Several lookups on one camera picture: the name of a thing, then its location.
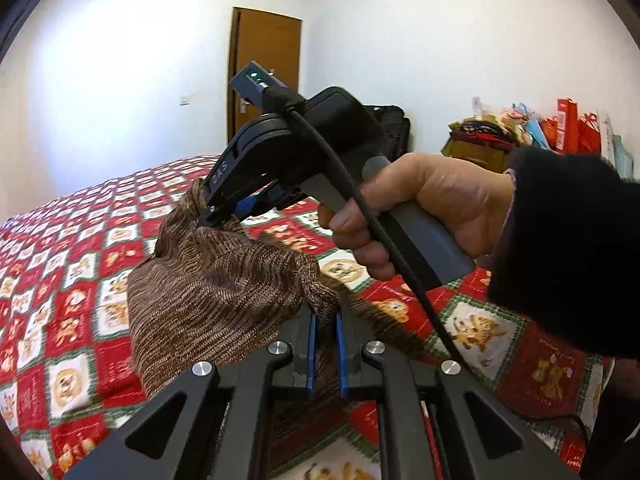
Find clutter pile on dresser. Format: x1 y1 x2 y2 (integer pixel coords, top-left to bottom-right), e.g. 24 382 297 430
448 96 550 153

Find brown wooden door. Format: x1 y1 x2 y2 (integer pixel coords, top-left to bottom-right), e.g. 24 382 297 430
226 5 304 143

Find black folding bag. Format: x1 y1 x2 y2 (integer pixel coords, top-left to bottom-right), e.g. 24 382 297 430
364 105 411 162

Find person's right hand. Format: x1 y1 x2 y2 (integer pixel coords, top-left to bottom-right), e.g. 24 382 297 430
318 153 515 281

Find red patchwork bedspread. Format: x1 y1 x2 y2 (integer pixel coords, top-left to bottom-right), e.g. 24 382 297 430
1 156 614 479

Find wooden dresser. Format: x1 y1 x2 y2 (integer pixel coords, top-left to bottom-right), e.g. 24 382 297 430
440 139 509 174

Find brown knit sweater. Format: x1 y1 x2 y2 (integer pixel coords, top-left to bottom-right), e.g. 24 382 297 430
126 176 426 401

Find black sleeve right forearm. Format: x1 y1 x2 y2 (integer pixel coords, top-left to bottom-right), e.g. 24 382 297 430
487 148 639 360

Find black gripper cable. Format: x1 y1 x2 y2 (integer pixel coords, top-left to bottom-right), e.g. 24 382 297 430
261 84 591 441

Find red gift bags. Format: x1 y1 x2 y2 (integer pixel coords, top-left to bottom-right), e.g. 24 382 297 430
541 99 601 155

